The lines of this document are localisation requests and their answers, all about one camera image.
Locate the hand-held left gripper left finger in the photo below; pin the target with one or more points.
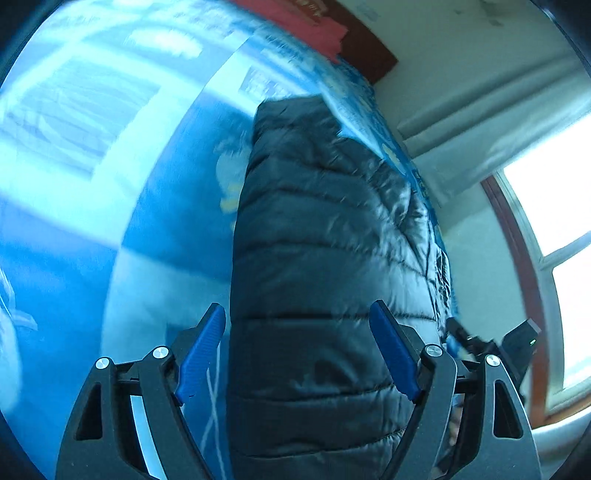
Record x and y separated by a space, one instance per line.
203 350

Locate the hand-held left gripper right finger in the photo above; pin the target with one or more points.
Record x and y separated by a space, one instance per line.
395 353

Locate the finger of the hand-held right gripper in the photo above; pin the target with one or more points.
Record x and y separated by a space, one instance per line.
471 344

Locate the black puffer jacket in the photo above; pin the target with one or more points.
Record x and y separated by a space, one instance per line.
323 230

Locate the blue patterned bed sheet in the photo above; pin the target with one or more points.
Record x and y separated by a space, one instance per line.
92 184

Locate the white curtain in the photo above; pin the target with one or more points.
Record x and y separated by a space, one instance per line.
485 129

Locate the wooden headboard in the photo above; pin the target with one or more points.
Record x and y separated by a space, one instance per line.
369 50

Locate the red pillow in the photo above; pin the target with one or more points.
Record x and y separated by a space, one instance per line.
304 23

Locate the window with brown wooden frame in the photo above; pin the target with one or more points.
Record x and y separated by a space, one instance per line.
554 230

